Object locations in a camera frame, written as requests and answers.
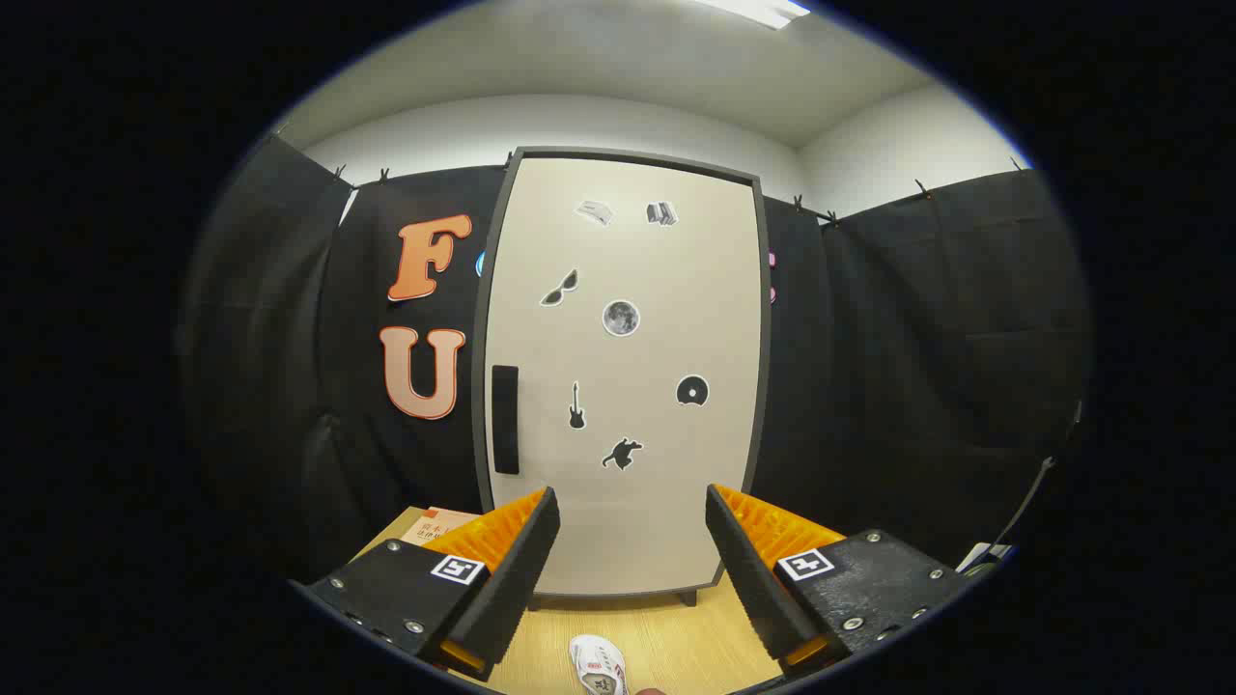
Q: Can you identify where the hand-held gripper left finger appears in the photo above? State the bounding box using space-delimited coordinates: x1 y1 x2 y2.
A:
304 487 561 683

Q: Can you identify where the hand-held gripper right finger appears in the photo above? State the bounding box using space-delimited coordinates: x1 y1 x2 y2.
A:
705 483 969 683

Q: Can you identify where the beige cabinet door black handle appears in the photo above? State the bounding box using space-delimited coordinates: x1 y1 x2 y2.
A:
483 157 764 598

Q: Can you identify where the thin black cable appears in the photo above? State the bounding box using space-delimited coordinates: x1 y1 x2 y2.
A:
999 401 1084 570

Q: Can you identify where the white paper sheet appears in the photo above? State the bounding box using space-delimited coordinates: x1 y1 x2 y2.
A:
956 541 1015 575

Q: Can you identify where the dark grey cabinet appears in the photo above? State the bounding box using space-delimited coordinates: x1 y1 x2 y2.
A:
470 147 773 609

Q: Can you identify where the white canvas shoe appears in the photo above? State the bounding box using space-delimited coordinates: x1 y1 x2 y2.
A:
568 634 629 695

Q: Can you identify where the black backdrop cloth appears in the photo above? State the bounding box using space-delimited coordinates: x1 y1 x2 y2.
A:
179 135 1092 590

